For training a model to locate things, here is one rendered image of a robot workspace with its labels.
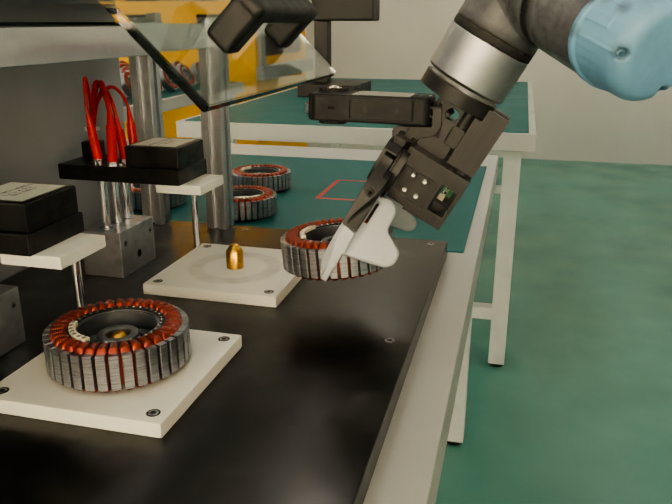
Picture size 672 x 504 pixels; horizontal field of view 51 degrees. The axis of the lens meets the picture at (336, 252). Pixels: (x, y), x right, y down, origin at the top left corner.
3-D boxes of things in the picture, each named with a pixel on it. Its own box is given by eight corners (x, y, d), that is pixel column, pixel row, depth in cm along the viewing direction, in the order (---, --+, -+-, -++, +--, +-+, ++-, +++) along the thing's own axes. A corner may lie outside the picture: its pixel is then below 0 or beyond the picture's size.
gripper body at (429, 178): (433, 238, 63) (510, 122, 58) (353, 187, 63) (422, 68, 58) (443, 216, 70) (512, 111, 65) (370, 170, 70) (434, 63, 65)
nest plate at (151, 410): (242, 346, 62) (241, 334, 62) (161, 439, 49) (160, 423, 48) (94, 329, 66) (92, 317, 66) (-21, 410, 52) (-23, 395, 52)
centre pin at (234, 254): (246, 264, 80) (245, 242, 79) (240, 270, 78) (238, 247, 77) (230, 263, 80) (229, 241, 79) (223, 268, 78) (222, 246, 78)
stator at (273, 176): (299, 183, 134) (298, 164, 133) (279, 197, 124) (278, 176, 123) (245, 180, 137) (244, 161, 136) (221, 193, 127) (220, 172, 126)
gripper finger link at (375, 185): (357, 229, 60) (410, 146, 61) (341, 219, 60) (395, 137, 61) (353, 238, 65) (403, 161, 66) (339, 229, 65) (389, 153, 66)
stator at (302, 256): (403, 247, 74) (401, 213, 73) (383, 283, 63) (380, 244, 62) (302, 248, 77) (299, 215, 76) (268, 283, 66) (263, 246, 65)
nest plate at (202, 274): (317, 261, 85) (317, 251, 84) (276, 308, 71) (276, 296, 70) (203, 251, 88) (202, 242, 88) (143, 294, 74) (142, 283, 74)
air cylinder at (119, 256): (156, 258, 86) (153, 214, 84) (124, 278, 79) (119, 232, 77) (120, 254, 87) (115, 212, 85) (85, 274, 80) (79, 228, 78)
